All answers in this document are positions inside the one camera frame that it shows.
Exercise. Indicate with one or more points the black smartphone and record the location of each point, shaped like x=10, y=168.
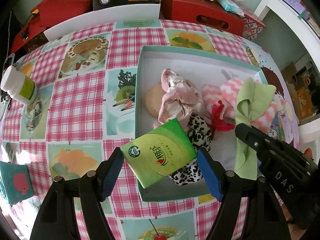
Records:
x=7, y=83

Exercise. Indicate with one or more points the red gift box with handle slot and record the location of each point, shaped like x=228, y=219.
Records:
x=209, y=13

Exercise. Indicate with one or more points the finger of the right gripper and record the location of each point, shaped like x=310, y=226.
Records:
x=254, y=138

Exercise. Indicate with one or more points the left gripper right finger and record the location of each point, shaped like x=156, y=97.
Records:
x=264, y=218

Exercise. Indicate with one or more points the patterned tablecloth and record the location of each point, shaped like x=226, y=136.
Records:
x=85, y=106

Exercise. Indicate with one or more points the blue wet wipes pack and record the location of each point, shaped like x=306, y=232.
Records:
x=232, y=7

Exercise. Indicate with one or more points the pink white zigzag cloth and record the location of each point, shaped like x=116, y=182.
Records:
x=227, y=93

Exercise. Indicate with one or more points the light green microfiber cloth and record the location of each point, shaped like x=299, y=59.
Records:
x=255, y=106

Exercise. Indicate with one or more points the purple baby wipes pack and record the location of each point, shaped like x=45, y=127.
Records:
x=276, y=130

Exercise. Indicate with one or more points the pink fabric scrunchie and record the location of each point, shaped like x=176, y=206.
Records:
x=180, y=99

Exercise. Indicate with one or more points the red bag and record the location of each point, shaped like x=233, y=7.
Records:
x=45, y=15

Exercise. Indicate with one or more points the beige round sponge ball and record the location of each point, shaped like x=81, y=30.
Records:
x=153, y=99

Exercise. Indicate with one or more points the red yarn bow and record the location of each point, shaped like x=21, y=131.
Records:
x=217, y=121

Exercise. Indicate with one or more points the red patterned box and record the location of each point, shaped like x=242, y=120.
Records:
x=253, y=26

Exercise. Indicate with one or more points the teal square toy box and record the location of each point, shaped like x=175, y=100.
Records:
x=15, y=183

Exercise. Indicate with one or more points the white board strip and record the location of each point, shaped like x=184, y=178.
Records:
x=130, y=12

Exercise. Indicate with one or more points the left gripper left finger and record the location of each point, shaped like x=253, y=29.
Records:
x=56, y=218

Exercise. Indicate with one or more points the teal shallow tray box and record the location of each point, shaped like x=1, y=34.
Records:
x=193, y=69

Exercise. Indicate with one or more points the white pill bottle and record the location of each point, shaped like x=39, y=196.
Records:
x=24, y=90

